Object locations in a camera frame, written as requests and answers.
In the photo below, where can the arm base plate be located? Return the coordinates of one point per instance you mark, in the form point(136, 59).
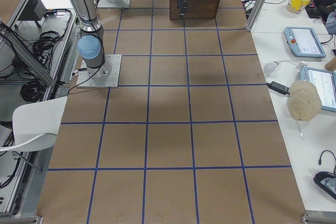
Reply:
point(107, 76)
point(119, 4)

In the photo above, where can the yellow popcorn paper cup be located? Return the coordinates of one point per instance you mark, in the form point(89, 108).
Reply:
point(297, 6)

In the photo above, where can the black power adapter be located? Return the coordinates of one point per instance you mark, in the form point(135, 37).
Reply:
point(280, 88)

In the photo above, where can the blue teach pendant far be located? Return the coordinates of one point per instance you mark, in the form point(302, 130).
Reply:
point(303, 42)

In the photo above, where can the cardboard tube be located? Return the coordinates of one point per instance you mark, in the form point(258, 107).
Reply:
point(331, 65)

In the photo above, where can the blue teach pendant near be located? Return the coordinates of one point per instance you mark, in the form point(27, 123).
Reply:
point(325, 83)

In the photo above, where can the dark wooden drawer box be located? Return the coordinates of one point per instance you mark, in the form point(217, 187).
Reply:
point(197, 9)

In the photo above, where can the white plastic chair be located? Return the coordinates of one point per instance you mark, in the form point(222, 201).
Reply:
point(36, 125)

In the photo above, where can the white light bulb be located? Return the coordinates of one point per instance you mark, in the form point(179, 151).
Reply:
point(270, 67)

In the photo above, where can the blue teach pendant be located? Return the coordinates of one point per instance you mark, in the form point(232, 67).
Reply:
point(303, 42)
point(325, 83)

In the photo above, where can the beige baseball cap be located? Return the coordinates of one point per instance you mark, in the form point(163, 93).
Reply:
point(304, 102)

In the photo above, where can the black glasses case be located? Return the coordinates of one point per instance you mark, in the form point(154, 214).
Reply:
point(326, 181)

